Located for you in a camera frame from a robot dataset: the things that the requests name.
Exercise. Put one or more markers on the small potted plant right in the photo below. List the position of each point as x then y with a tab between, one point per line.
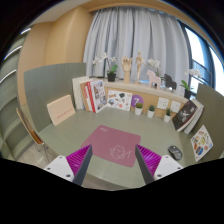
167	115

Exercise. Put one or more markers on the small potted plant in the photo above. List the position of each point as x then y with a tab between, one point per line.
138	108
167	115
151	111

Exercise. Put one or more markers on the dark grey computer mouse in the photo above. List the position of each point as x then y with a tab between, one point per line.
175	152

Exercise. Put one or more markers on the dark cover book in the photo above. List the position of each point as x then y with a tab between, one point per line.
184	116

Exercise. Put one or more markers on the white orchid right pot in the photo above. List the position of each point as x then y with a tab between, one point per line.
185	85

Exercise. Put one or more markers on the black wooden horse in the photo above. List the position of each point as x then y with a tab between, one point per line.
169	83

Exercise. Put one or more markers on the purple round sign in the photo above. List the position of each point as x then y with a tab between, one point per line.
136	99

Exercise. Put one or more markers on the white book leftmost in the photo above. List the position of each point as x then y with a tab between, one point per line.
77	91

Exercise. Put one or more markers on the grey curtain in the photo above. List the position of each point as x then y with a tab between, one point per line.
133	31

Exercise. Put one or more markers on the pink wooden horse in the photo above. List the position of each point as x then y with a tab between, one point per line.
153	79

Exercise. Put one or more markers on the sticker card on shelf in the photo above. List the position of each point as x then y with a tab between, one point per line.
119	100

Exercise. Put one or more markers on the pink mouse pad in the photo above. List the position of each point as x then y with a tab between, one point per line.
113	145

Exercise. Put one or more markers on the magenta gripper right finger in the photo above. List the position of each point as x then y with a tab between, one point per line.
148	162

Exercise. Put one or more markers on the wooden chair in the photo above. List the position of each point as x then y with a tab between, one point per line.
37	140

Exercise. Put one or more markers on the small potted plant middle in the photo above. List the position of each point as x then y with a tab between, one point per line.
151	111

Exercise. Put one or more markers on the colourful sticker sheet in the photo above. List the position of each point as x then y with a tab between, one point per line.
201	143

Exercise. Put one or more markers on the illustrated magazine book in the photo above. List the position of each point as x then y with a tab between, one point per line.
98	95

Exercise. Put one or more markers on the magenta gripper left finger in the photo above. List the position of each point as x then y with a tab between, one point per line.
79	162

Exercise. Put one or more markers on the white wall switch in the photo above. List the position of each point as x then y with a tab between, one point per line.
175	106

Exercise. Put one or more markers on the white orchid black pot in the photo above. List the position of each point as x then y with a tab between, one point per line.
112	66

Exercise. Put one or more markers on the wooden hand model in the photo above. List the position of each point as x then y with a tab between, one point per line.
126	66

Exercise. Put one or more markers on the red and white book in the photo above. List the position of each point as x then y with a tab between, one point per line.
87	96

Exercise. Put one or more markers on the beige cardboard box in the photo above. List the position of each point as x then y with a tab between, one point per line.
60	109

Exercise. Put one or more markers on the white book stack right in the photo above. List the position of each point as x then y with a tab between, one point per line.
196	116

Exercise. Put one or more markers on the small potted plant left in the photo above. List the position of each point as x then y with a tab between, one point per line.
138	108

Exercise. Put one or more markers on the white wall socket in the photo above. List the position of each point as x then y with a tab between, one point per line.
162	103

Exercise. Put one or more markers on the wooden mannequin figure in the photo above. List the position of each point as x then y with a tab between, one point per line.
139	62

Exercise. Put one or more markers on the white orchid behind horse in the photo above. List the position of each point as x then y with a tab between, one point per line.
155	64

